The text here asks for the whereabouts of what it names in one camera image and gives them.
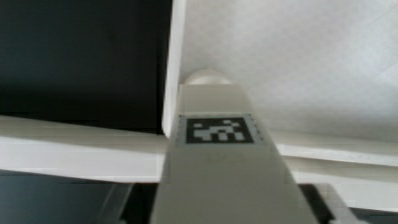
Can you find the white desk top tray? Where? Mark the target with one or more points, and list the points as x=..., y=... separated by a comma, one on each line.
x=308, y=51

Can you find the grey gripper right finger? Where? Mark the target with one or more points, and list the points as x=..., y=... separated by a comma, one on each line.
x=338, y=208

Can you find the white desk leg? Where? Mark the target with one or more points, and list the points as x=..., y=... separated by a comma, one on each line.
x=226, y=183

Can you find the white L-shaped obstacle fence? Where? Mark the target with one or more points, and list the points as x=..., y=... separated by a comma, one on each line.
x=103, y=154

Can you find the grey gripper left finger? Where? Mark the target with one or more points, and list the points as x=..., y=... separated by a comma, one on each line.
x=114, y=204

